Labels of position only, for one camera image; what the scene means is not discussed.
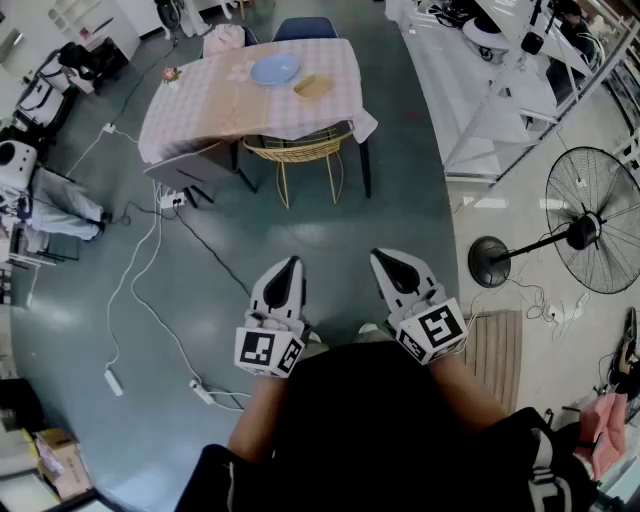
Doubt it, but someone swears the black pedestal fan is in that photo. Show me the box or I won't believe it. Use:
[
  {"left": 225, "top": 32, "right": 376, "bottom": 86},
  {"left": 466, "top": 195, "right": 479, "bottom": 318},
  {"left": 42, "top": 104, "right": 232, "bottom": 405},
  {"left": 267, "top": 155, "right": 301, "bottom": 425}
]
[{"left": 467, "top": 145, "right": 640, "bottom": 295}]

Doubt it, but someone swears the wooden slat mat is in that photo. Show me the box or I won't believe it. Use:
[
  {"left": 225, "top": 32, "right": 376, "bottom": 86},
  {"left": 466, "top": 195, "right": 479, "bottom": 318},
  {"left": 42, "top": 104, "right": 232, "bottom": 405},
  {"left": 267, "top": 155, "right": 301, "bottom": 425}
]
[{"left": 460, "top": 309, "right": 524, "bottom": 416}]

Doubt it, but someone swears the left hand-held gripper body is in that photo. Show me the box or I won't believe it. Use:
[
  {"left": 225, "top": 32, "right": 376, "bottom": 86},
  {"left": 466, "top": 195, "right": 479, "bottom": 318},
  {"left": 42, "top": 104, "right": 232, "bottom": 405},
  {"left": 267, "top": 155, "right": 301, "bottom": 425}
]
[{"left": 233, "top": 308, "right": 312, "bottom": 379}]

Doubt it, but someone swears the yellow wire chair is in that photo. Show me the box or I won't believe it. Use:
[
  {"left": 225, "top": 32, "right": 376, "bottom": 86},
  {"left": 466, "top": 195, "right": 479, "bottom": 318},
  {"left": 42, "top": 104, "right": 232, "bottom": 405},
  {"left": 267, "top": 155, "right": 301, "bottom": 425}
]
[{"left": 241, "top": 127, "right": 354, "bottom": 210}]

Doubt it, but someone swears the pink folded cloth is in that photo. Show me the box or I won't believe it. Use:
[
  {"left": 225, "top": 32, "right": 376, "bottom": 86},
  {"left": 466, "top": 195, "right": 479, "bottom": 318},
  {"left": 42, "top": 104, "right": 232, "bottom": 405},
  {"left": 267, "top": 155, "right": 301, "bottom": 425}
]
[{"left": 202, "top": 23, "right": 247, "bottom": 57}]

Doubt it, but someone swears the cardboard box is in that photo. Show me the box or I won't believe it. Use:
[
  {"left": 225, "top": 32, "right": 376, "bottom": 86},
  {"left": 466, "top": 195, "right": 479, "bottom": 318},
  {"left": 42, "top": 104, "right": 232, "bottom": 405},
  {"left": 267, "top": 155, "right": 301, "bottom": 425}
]
[{"left": 33, "top": 427, "right": 94, "bottom": 502}]

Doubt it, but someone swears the white shelf rack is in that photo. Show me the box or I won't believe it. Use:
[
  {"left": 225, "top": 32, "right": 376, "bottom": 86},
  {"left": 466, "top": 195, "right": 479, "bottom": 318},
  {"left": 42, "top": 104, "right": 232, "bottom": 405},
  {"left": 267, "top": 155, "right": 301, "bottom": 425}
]
[{"left": 384, "top": 0, "right": 640, "bottom": 187}]

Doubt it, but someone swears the black cable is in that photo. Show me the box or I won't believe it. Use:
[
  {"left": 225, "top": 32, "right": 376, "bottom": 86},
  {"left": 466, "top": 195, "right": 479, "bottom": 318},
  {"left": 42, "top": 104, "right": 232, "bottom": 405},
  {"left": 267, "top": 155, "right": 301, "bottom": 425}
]
[{"left": 172, "top": 203, "right": 252, "bottom": 297}]

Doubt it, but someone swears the person's black clothing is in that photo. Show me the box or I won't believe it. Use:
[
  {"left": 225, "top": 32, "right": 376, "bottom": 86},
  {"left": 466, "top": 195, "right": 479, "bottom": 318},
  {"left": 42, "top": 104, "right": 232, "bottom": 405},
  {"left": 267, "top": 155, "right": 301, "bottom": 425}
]
[{"left": 174, "top": 338, "right": 601, "bottom": 512}]

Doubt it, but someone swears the black office chair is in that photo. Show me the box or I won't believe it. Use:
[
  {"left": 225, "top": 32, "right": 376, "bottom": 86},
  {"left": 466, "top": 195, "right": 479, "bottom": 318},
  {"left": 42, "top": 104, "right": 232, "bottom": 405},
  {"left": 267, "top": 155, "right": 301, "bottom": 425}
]
[{"left": 55, "top": 39, "right": 122, "bottom": 96}]

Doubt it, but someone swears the white round robot head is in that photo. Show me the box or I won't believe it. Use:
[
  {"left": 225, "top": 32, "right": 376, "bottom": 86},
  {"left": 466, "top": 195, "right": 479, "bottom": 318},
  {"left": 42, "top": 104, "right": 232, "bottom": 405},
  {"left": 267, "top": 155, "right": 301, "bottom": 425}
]
[{"left": 0, "top": 140, "right": 40, "bottom": 192}]

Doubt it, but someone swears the dark grey chair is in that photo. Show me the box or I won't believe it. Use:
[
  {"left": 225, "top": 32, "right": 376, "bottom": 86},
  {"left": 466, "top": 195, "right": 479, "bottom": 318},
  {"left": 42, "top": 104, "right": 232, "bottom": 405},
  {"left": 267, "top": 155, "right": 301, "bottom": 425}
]
[{"left": 143, "top": 139, "right": 259, "bottom": 209}]

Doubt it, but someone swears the white cable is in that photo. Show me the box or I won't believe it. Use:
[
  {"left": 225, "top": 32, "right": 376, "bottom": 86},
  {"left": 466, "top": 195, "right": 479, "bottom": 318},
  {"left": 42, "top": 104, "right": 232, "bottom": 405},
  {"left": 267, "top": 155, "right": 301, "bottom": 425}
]
[
  {"left": 130, "top": 209, "right": 201, "bottom": 384},
  {"left": 104, "top": 184, "right": 164, "bottom": 372}
]

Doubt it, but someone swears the blue plate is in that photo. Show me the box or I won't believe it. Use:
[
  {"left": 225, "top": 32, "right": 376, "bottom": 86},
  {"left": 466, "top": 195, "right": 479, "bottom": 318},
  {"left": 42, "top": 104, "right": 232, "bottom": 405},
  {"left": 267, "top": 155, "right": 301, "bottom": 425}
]
[{"left": 249, "top": 53, "right": 301, "bottom": 88}]

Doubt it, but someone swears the pink checkered cloth table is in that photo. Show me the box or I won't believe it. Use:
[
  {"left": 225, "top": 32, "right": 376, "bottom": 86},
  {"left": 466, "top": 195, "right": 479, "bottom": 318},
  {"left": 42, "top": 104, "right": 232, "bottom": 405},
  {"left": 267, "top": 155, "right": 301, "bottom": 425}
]
[{"left": 137, "top": 37, "right": 379, "bottom": 200}]

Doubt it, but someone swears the person's right forearm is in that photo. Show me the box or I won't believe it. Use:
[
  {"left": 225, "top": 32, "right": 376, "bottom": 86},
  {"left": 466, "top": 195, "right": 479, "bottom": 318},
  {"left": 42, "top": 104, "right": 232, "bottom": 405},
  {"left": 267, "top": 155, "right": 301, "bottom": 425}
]
[{"left": 428, "top": 349, "right": 510, "bottom": 435}]

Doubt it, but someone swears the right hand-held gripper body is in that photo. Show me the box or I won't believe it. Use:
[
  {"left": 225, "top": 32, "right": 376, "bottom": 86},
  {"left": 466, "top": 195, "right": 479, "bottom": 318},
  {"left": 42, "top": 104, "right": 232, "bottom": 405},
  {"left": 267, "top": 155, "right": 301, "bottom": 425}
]
[{"left": 387, "top": 288, "right": 469, "bottom": 367}]

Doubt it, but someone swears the person's left forearm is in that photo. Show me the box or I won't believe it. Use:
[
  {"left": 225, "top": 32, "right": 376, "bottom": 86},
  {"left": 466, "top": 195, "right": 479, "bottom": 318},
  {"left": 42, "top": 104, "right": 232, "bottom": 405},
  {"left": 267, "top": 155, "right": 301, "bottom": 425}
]
[{"left": 226, "top": 373, "right": 292, "bottom": 462}]

